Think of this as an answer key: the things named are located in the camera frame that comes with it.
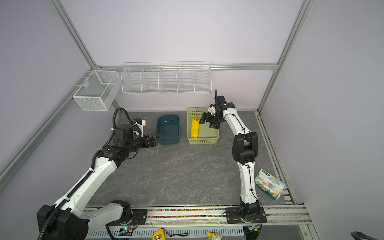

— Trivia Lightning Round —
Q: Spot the colourful tissue packet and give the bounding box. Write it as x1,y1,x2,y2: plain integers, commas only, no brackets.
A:
255,169,286,200

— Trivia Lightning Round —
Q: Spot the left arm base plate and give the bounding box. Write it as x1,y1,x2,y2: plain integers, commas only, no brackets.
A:
109,209,148,226

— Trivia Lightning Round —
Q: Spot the yellow handheld device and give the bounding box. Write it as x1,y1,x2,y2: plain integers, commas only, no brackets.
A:
152,229,166,240

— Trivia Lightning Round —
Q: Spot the white mesh wall box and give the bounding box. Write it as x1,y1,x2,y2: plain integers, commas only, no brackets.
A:
73,70,121,111

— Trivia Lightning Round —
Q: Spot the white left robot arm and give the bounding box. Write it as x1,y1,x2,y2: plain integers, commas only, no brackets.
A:
37,133,158,240

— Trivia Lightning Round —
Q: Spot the dark teal plastic tub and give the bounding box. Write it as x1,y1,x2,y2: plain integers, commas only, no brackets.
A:
157,115,181,146

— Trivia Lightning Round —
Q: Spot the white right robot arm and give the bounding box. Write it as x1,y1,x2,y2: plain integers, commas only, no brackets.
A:
199,95,261,222

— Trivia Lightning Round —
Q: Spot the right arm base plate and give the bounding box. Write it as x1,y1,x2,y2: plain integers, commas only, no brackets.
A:
222,207,267,224

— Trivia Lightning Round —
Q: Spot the yellow white toy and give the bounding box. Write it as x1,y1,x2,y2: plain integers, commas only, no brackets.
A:
207,232,223,240

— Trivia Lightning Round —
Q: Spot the light green perforated basket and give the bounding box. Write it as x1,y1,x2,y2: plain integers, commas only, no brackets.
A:
187,107,220,145

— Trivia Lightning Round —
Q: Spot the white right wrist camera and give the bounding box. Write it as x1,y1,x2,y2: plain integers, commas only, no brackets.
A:
208,105,216,116

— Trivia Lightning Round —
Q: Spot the white wire wall basket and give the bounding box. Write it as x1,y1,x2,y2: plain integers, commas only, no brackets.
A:
121,62,212,95

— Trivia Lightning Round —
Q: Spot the yellow paper napkin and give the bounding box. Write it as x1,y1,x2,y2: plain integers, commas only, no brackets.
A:
191,118,200,139

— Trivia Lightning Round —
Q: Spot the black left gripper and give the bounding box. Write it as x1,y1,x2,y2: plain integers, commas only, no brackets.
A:
126,132,162,153

